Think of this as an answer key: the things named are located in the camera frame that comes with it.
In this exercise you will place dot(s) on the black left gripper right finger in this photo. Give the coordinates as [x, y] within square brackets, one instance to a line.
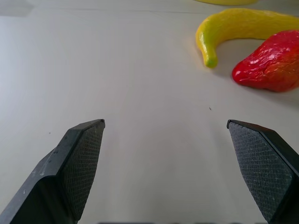
[261, 163]

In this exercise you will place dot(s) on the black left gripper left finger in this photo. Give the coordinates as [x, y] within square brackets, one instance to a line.
[70, 168]

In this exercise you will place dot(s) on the red toy strawberry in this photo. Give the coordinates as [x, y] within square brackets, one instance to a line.
[271, 63]

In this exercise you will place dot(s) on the yellow object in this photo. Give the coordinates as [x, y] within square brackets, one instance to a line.
[226, 2]

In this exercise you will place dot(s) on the yellow curved plastic banana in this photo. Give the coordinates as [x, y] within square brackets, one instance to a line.
[236, 25]

